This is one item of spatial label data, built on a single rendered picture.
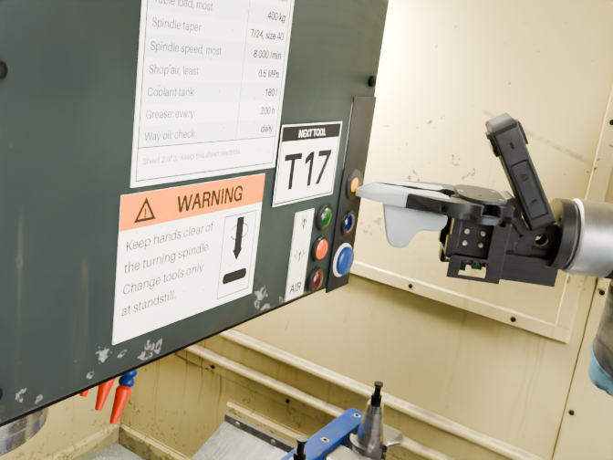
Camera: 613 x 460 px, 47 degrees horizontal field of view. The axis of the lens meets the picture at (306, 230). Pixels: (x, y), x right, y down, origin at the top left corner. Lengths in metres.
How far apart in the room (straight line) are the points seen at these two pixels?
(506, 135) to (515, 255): 0.12
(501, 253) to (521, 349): 0.77
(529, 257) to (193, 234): 0.35
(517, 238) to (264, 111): 0.30
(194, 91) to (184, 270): 0.13
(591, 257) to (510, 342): 0.75
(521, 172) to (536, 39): 0.70
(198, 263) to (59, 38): 0.21
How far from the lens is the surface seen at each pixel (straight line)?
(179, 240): 0.52
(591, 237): 0.73
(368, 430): 1.18
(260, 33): 0.55
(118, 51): 0.45
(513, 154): 0.70
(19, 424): 0.67
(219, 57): 0.52
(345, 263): 0.73
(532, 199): 0.71
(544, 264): 0.74
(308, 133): 0.63
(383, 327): 1.57
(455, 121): 1.43
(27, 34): 0.41
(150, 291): 0.52
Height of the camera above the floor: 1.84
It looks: 15 degrees down
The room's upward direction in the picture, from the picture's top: 8 degrees clockwise
